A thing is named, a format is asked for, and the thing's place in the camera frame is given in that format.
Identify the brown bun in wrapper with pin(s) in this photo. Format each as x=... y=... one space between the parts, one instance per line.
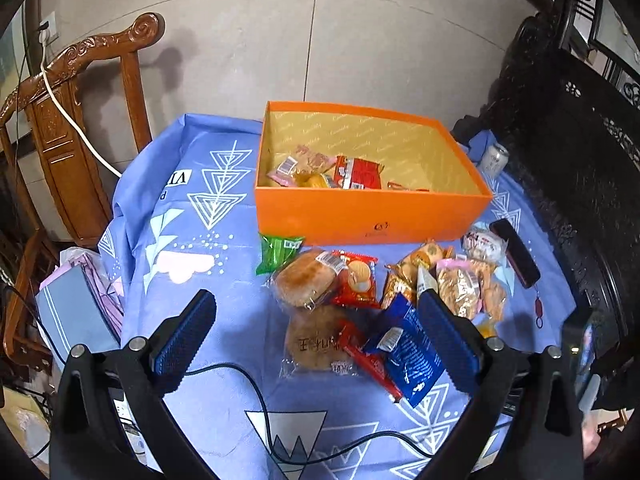
x=310 y=278

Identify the white drink can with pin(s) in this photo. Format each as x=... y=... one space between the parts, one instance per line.
x=493 y=161

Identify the pink and blue bag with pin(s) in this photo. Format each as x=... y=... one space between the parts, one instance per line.
x=78 y=304

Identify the red stick snack packet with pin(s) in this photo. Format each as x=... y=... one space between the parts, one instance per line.
x=351 y=341

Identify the red snack packet in box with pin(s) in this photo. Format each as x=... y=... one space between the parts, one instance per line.
x=352 y=173

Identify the blue patterned tablecloth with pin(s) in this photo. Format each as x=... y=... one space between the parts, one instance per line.
x=185 y=220

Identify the round brown bread pack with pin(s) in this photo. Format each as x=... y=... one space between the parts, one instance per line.
x=311 y=342

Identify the green snack packet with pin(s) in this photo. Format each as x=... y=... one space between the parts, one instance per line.
x=277 y=251

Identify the carved wooden chair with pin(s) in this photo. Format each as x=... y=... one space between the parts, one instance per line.
x=51 y=103

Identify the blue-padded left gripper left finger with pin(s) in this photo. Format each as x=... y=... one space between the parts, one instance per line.
x=176 y=341

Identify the red biscuit packet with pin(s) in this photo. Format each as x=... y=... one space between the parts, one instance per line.
x=356 y=286

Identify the white round snack bag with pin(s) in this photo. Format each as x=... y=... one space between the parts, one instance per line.
x=482 y=244

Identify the orange cardboard box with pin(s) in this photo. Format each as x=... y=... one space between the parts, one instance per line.
x=430 y=188

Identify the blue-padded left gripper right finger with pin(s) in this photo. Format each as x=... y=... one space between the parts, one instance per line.
x=453 y=341

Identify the dark carved wooden furniture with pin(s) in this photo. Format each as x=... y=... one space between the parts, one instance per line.
x=573 y=141

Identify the orange-brown snack packet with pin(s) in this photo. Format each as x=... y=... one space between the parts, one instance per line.
x=414 y=273

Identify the blue snack packet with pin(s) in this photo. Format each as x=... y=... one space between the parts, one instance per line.
x=409 y=358

